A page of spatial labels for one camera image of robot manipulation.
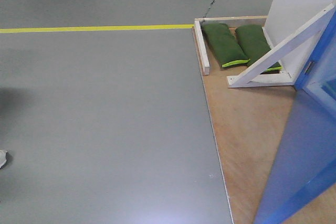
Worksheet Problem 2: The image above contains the green sandbag near door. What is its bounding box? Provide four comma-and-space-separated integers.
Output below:
202, 23, 249, 68

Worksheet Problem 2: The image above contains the blue door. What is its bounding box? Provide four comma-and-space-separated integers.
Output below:
254, 18, 335, 223

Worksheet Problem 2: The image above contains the brown wooden platform right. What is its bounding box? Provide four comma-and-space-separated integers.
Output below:
192, 15, 336, 224

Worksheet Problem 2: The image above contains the white wooden rail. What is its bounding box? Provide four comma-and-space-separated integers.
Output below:
193, 18, 210, 76

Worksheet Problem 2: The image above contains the green sandbag behind door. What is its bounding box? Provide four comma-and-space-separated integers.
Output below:
235, 25, 271, 67

